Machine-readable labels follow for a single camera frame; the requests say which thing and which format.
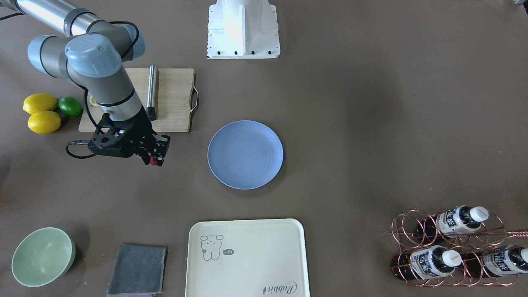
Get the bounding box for yellow lemon lower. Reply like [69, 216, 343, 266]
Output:
[28, 111, 61, 134]

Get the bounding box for copper wire bottle rack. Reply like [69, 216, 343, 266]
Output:
[389, 209, 527, 288]

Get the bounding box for top tea bottle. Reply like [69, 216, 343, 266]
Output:
[413, 205, 490, 245]

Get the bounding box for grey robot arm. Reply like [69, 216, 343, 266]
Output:
[1, 0, 170, 167]

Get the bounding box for lower tea bottle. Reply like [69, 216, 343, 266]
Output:
[389, 245, 462, 281]
[462, 245, 528, 278]

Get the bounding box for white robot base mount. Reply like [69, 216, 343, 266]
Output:
[206, 0, 281, 59]

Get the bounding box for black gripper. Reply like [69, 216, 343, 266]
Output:
[125, 107, 170, 167]

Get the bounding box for cream rabbit tray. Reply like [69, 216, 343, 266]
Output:
[185, 218, 311, 297]

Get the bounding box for green bowl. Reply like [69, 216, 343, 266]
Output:
[11, 227, 76, 288]

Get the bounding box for red strawberry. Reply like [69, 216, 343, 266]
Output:
[149, 156, 159, 166]

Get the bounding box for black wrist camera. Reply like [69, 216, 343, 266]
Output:
[87, 113, 134, 158]

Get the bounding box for grey folded cloth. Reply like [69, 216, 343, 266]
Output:
[107, 244, 167, 297]

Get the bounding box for wooden cutting board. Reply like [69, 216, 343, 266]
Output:
[78, 68, 197, 134]

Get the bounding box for yellow lemon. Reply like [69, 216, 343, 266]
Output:
[28, 111, 61, 134]
[22, 93, 58, 115]

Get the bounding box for green lime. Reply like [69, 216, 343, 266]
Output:
[58, 97, 83, 117]

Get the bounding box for blue plate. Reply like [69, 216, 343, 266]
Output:
[207, 120, 284, 190]

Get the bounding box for tea bottle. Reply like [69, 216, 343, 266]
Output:
[413, 205, 490, 245]
[389, 245, 462, 281]
[462, 245, 528, 278]

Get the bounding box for yellow lemon upper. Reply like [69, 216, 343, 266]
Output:
[22, 93, 58, 115]

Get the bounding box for lemon slice lower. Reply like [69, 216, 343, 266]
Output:
[87, 95, 99, 107]

